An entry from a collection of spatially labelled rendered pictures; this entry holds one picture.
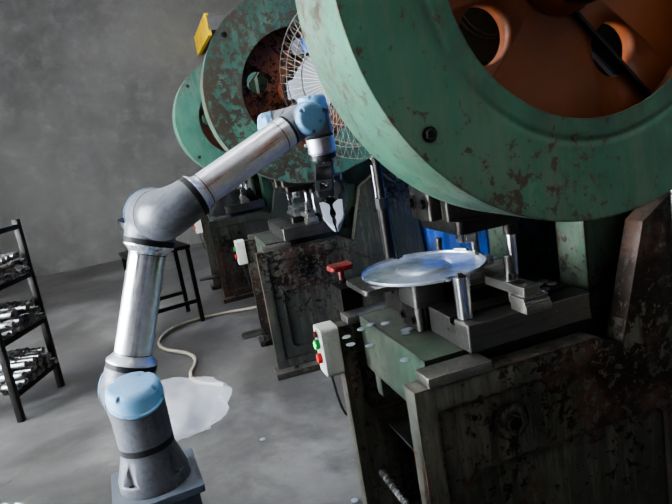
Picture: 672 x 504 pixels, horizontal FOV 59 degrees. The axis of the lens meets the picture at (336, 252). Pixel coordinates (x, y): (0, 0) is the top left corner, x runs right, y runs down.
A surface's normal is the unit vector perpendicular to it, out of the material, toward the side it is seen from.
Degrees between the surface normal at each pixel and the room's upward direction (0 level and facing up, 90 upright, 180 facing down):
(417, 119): 90
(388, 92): 90
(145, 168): 90
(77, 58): 90
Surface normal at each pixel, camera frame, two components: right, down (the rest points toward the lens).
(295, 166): 0.27, 0.14
